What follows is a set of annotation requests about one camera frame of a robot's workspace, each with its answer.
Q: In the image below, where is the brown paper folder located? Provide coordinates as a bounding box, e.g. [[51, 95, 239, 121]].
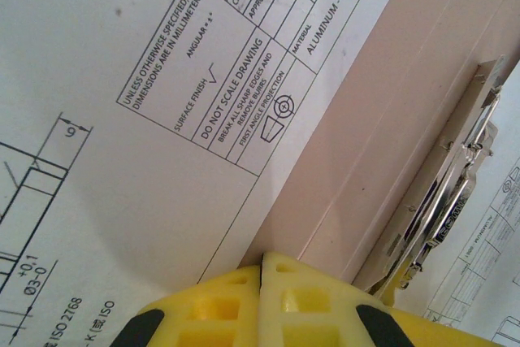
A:
[[243, 0, 520, 295]]

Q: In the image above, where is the metal folder clip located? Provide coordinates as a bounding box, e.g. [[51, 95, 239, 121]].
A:
[[367, 55, 509, 303]]

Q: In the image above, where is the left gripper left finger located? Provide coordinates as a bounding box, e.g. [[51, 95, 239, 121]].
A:
[[109, 263, 261, 347]]

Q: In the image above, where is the white printed drawing sheet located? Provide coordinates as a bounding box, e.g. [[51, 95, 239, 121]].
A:
[[0, 0, 385, 347], [422, 68, 520, 347]]

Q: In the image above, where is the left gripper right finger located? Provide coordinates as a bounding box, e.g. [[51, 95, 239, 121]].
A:
[[259, 251, 508, 347]]

